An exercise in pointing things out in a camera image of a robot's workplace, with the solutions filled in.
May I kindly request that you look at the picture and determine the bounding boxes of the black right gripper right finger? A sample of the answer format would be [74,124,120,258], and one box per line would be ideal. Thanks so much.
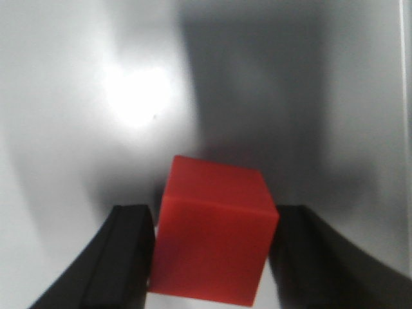
[269,205,411,308]

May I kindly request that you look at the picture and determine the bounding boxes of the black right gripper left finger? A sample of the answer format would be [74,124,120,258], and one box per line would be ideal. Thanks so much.
[31,205,155,308]

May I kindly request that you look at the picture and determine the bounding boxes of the red cube block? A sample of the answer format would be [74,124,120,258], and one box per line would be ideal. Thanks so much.
[149,155,279,306]

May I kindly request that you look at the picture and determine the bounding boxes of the grey metal tray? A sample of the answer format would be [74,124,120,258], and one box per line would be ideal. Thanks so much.
[1,1,411,308]

